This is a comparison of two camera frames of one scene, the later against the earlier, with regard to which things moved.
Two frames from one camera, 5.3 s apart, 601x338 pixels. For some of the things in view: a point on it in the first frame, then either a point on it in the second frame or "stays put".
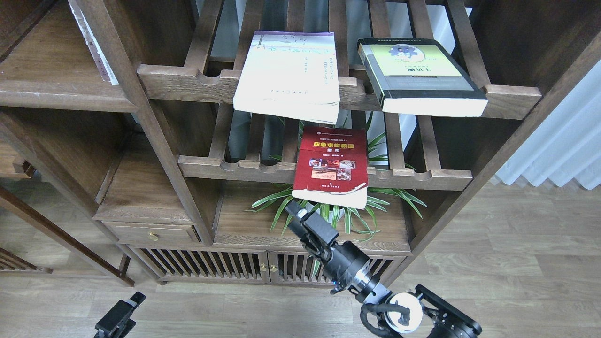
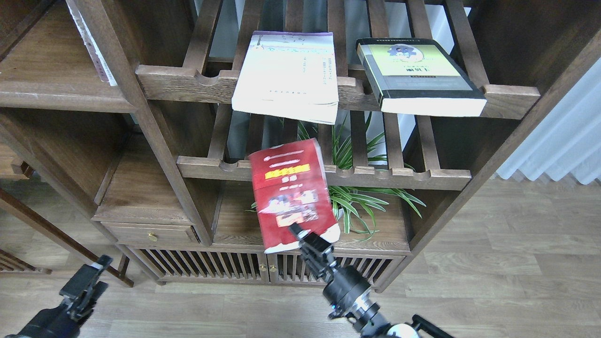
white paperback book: (290, 74) stays put
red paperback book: (332, 166) → (291, 186)
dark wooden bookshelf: (165, 139) stays put
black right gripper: (345, 264) → (347, 288)
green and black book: (419, 76) stays put
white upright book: (103, 66) stays put
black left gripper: (116, 323) → (82, 293)
